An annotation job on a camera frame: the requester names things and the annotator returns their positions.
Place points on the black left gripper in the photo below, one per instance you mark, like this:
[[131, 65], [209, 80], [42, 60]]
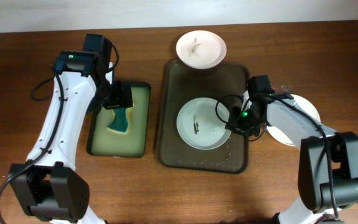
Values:
[[119, 101]]

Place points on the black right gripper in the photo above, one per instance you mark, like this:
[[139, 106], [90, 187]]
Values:
[[235, 126]]

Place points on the green yellow sponge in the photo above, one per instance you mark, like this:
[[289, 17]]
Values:
[[120, 123]]

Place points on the cream white plate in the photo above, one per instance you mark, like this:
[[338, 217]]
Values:
[[290, 127]]

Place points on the grey white plate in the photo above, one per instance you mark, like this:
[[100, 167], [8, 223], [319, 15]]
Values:
[[201, 123]]

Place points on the pink plate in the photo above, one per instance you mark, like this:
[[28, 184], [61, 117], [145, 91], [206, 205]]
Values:
[[201, 49]]

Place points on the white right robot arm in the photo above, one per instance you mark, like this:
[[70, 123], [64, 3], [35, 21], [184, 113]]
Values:
[[328, 166]]

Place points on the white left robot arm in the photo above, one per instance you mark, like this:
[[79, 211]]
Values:
[[46, 184]]

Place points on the dark brown serving tray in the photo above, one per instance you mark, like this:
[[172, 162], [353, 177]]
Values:
[[182, 84]]

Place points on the black soapy water container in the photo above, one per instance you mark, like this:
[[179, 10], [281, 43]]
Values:
[[103, 141]]

